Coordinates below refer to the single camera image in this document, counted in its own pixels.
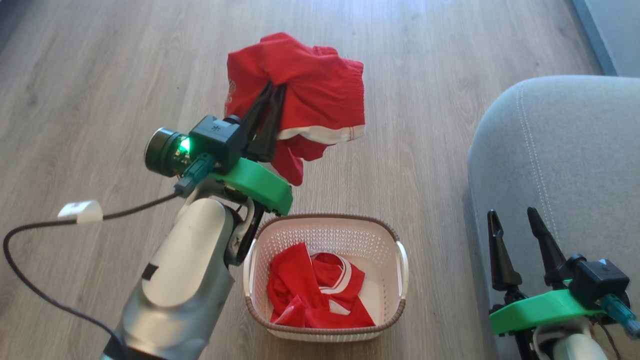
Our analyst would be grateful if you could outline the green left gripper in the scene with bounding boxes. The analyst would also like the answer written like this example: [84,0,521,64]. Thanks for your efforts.
[212,81,294,217]

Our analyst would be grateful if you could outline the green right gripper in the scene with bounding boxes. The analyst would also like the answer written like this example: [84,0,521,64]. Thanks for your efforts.
[487,206,608,336]

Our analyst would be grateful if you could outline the red shorts with white trim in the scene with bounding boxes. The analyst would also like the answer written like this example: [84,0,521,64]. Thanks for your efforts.
[225,32,367,187]

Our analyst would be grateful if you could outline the red and white jersey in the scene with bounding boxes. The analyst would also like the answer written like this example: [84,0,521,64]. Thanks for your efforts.
[266,242,377,329]

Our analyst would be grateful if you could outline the white plastic laundry basket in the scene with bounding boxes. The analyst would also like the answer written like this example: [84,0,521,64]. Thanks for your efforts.
[242,214,409,343]

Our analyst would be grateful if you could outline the grey fabric sofa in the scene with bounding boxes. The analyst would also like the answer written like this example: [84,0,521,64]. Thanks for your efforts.
[467,75,640,360]

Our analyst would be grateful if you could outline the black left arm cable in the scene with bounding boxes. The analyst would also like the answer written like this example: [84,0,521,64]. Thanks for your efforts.
[2,152,216,353]

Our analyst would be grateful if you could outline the white cable label tag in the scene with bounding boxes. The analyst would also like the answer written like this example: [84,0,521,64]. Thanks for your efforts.
[57,200,104,224]

